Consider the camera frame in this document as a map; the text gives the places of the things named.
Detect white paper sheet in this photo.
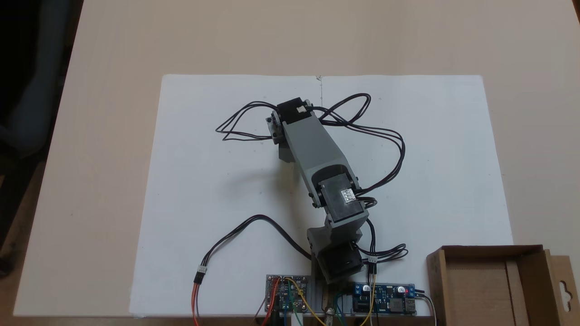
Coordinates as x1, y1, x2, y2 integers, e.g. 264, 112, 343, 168
320, 75, 515, 317
129, 74, 323, 317

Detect blue circuit board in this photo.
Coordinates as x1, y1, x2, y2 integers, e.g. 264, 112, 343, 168
352, 283, 417, 316

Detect brown cardboard box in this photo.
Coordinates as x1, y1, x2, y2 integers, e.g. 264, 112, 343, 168
426, 245, 578, 326

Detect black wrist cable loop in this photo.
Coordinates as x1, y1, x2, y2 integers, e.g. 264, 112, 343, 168
215, 101, 280, 142

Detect black forearm cable loop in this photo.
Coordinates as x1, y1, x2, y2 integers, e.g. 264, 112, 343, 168
317, 92, 406, 200

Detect black base cable bundle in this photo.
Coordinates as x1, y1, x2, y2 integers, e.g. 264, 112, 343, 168
351, 217, 409, 275

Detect green circuit board with wires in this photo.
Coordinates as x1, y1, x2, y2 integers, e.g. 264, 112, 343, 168
266, 274, 316, 316

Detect white cable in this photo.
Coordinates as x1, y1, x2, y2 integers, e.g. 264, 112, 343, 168
419, 293, 439, 326

